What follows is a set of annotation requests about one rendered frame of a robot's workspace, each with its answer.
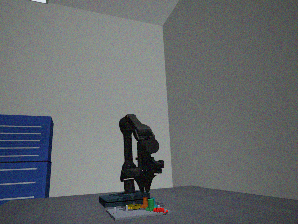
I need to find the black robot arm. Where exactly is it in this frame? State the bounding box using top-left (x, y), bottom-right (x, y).
top-left (119, 114), bottom-right (164, 194)

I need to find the green gear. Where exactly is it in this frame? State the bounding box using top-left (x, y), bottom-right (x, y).
top-left (146, 199), bottom-right (156, 211)

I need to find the yellow gear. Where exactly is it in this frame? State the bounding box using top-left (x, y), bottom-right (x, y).
top-left (127, 204), bottom-right (141, 209)

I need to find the red gear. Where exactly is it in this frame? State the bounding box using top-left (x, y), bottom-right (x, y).
top-left (153, 207), bottom-right (164, 212)

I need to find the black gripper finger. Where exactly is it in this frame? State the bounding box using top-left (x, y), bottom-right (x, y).
top-left (145, 175), bottom-right (156, 193)
top-left (133, 176), bottom-right (147, 194)

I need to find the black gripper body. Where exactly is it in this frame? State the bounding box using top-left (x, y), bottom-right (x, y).
top-left (125, 155), bottom-right (162, 176)

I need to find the orange gear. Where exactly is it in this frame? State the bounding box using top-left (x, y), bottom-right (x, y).
top-left (141, 197), bottom-right (148, 209)

